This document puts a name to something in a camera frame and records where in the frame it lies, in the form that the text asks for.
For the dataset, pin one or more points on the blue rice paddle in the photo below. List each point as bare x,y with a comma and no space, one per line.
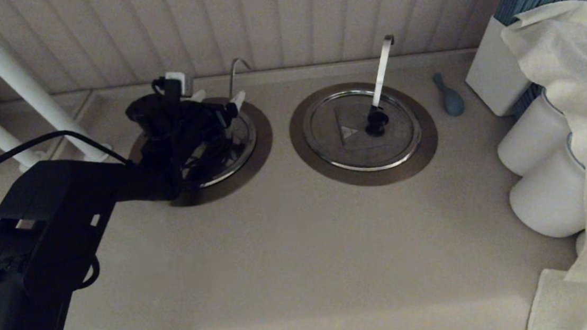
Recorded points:
451,102

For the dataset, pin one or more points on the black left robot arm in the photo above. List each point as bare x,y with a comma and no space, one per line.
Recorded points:
44,234

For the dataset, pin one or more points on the white square holder box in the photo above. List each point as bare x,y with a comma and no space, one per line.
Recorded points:
491,72

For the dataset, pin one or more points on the steel hinged pot lid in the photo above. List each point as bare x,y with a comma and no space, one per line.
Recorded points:
391,140
241,143

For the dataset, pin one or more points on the blue ribbed pack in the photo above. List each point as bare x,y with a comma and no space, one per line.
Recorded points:
527,101

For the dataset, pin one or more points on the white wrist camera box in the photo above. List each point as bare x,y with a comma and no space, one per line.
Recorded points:
175,81

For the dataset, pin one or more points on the white cloth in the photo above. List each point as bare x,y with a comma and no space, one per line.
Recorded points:
583,81

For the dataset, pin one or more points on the white cup stack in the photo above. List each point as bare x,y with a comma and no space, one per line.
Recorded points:
527,139
546,201
581,242

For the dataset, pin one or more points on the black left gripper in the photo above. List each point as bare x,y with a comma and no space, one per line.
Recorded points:
173,122

